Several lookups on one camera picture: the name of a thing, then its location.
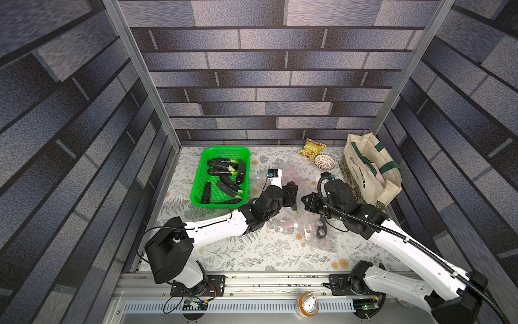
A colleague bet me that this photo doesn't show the long eggplant stem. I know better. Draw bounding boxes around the long eggplant stem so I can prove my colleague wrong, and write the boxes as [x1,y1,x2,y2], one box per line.
[208,168,237,176]

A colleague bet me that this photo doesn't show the clear pink-dotted zip-top bag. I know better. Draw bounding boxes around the clear pink-dotted zip-top bag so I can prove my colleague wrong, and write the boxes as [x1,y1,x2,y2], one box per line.
[277,167,339,252]

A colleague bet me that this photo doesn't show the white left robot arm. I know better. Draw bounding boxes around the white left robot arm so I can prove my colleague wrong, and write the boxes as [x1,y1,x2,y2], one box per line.
[144,182,298,296]

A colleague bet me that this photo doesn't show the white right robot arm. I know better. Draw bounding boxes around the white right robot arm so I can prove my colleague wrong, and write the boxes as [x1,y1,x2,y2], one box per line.
[302,176,488,323]

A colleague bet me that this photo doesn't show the long eggplant centre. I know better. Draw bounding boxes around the long eggplant centre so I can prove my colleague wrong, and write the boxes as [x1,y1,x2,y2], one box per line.
[219,175,244,193]

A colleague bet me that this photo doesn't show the small patterned bowl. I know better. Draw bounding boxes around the small patterned bowl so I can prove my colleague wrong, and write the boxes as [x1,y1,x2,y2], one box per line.
[314,154,336,171]

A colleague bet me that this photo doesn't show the floral patterned table mat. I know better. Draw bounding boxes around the floral patterned table mat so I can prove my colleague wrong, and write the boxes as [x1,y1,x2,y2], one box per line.
[155,147,408,272]

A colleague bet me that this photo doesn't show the green plastic basket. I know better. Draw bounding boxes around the green plastic basket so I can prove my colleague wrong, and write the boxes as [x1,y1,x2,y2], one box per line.
[191,147,251,209]

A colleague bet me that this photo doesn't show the yellow snack packet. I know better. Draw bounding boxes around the yellow snack packet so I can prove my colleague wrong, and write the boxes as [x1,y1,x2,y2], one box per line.
[298,139,326,161]

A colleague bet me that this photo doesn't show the tape roll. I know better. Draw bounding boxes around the tape roll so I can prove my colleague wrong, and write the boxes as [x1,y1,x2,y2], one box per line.
[295,292,320,318]

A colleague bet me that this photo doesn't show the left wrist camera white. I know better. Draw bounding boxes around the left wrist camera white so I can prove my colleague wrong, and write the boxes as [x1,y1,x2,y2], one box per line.
[266,169,283,188]

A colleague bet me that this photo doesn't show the beige tote bag green handles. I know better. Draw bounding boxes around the beige tote bag green handles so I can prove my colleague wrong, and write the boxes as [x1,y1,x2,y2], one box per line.
[340,133,402,211]

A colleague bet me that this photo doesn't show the small eggplant at basket wall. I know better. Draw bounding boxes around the small eggplant at basket wall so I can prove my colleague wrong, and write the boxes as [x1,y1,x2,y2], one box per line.
[200,182,212,204]

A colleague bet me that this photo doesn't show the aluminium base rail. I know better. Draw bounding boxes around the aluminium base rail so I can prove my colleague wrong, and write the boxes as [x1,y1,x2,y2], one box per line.
[102,272,434,323]

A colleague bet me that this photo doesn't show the black corrugated cable conduit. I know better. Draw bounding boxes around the black corrugated cable conduit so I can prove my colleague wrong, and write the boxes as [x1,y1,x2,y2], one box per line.
[317,171,513,324]

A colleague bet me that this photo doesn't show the aluminium frame post right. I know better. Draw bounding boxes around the aluminium frame post right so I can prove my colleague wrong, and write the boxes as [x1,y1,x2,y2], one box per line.
[369,0,455,135]

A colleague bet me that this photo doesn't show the aluminium frame post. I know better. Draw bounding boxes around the aluminium frame post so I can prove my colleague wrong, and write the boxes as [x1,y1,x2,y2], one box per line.
[369,0,455,135]
[102,0,182,153]

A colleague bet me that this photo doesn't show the aluminium frame post left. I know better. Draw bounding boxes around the aluminium frame post left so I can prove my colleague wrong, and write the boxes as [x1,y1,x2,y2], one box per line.
[102,0,182,153]

